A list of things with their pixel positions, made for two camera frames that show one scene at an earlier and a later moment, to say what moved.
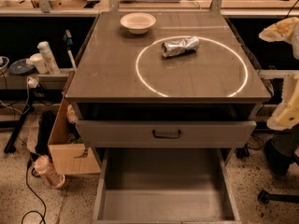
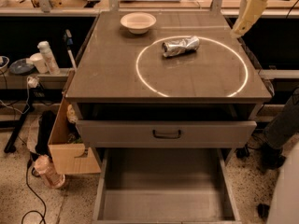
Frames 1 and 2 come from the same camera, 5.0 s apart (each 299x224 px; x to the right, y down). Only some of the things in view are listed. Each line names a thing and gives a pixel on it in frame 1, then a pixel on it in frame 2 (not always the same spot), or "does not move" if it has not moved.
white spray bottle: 49,58 does not move
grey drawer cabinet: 125,92 does not move
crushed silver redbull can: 179,46 does not move
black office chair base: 264,197 to 263,210
